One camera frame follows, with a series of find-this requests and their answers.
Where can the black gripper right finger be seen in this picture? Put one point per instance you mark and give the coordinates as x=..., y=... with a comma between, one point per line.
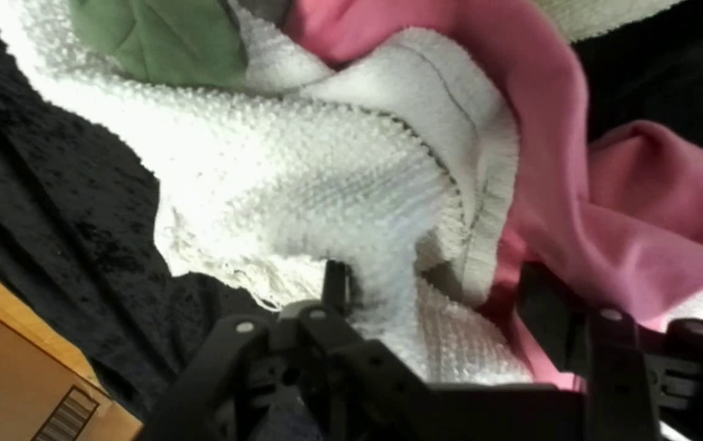
x=660, y=383

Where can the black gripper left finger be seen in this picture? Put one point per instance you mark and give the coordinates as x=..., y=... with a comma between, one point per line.
x=285, y=375

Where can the pink cloth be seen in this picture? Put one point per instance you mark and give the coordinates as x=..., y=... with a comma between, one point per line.
x=652, y=204

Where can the white terry cloth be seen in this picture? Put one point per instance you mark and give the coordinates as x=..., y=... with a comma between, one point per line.
x=285, y=179

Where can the black tablecloth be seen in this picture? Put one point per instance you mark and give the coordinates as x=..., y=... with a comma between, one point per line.
x=57, y=188

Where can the red radish toy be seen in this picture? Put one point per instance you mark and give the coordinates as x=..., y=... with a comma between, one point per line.
x=163, y=41

